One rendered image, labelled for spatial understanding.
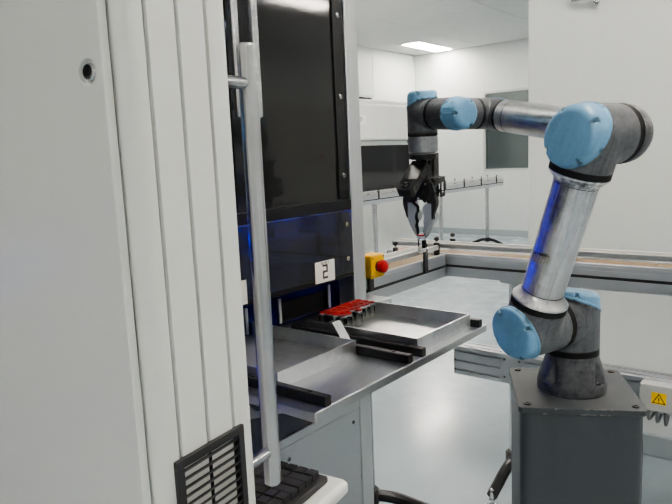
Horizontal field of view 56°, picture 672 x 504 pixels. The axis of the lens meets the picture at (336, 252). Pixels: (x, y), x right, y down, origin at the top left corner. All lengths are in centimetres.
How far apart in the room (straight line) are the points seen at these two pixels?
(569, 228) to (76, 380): 91
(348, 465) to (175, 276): 138
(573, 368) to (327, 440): 75
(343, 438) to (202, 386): 122
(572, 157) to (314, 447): 108
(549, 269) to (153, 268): 84
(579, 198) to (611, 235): 170
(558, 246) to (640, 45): 174
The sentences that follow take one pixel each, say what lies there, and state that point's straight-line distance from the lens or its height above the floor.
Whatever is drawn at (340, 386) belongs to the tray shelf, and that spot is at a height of 88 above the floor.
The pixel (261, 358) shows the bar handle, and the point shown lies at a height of 107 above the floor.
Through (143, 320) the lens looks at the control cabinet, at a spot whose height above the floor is 117.
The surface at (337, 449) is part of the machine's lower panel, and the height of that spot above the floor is 48.
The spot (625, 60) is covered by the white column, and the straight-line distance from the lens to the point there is 294.
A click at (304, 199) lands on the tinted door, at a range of 170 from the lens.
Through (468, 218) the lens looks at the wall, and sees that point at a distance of 1056.
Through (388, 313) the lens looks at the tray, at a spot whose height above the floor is 89.
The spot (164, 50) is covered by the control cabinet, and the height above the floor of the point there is 145.
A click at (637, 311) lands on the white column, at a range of 299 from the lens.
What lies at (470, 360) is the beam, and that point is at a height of 50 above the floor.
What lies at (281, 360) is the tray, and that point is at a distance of 146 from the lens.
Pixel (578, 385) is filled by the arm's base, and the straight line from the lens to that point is 150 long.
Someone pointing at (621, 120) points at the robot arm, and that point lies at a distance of 126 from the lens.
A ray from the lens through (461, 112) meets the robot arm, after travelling 149.
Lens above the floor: 133
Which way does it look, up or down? 8 degrees down
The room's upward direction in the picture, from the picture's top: 3 degrees counter-clockwise
